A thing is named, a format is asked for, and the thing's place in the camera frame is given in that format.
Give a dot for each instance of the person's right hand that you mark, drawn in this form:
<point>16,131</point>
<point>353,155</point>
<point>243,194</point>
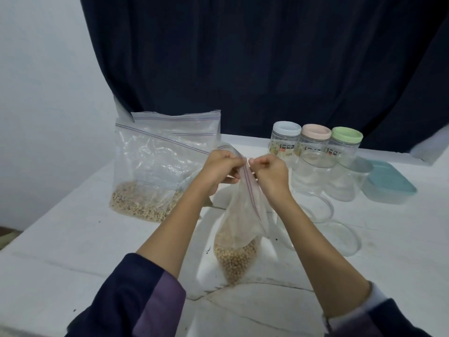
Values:
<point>272,177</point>

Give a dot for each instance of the person's left hand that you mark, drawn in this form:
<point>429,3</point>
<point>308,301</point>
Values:
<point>219,170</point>

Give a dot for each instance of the transparent jar blue lid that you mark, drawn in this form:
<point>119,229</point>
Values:
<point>285,129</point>

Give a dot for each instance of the clear bag with soybeans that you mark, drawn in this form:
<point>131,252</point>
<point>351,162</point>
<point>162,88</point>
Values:
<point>242,221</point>

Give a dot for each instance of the clear zip bag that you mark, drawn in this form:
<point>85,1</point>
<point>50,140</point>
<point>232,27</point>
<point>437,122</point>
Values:
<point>189,126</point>

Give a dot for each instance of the transparent jar pink lid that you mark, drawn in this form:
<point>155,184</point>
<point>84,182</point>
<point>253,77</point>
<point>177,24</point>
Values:
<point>316,132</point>

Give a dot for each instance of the zip bag of grains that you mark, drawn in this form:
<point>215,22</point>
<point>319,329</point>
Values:
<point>140,165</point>

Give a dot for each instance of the transparent jar green lid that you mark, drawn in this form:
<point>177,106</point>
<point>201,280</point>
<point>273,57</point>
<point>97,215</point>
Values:
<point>346,135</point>

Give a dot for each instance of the pile of yellow soybeans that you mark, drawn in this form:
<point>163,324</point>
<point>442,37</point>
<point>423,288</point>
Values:
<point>235,259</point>

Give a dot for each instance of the person's right forearm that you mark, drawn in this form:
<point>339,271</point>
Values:
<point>316,256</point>

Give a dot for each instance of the person's left forearm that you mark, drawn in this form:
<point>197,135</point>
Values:
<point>172,235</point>

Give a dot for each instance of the clear round lid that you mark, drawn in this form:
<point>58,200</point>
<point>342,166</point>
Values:
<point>344,238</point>

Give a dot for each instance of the dark navy curtain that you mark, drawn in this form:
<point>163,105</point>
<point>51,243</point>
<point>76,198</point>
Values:
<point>245,59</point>

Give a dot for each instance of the teal lidded plastic container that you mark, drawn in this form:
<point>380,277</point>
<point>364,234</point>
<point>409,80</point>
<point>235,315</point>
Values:
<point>389,182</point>

